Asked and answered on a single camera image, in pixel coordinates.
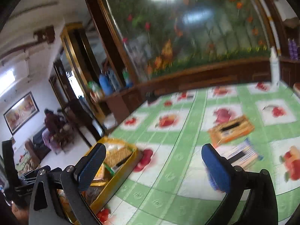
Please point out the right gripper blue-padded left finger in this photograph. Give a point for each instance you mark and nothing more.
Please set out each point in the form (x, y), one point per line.
(45, 206)

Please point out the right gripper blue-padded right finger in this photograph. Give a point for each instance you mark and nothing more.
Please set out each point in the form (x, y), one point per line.
(261, 204)

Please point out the blue striped snack packet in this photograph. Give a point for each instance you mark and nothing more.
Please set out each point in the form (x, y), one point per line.
(244, 154)

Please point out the orange seaweed cracker packet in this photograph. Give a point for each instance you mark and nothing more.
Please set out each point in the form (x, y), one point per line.
(230, 131)

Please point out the green-edged sesame cracker packet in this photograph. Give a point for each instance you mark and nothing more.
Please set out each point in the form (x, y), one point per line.
(115, 158)

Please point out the person's left hand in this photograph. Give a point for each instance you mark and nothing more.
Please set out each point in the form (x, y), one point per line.
(22, 215)

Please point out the seated person in dark red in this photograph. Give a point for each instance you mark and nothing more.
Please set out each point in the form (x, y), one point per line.
(54, 136)

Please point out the framed landscape painting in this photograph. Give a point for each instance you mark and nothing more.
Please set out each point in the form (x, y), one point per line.
(21, 112)

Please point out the green fruit-pattern tablecloth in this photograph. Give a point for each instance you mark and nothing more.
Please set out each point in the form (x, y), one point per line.
(174, 186)

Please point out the dark wooden chair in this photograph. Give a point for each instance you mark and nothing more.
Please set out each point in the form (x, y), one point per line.
(77, 116)

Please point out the yellow rectangular snack tray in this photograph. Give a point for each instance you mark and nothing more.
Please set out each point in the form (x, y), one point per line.
(104, 180)

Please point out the ceiling fluorescent light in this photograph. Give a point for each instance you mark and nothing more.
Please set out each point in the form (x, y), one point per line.
(7, 81)

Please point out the wooden sideboard cabinet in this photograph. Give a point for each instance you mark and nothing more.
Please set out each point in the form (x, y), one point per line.
(122, 104)

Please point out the blue thermos jug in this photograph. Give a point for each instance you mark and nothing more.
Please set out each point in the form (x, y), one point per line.
(105, 84)

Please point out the white spray bottle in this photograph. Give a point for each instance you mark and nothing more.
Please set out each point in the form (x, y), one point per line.
(275, 67)

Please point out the small black cylinder on table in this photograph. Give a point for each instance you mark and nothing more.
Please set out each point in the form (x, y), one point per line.
(151, 97)

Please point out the flower mural glass panel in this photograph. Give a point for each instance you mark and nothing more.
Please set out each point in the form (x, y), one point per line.
(165, 36)

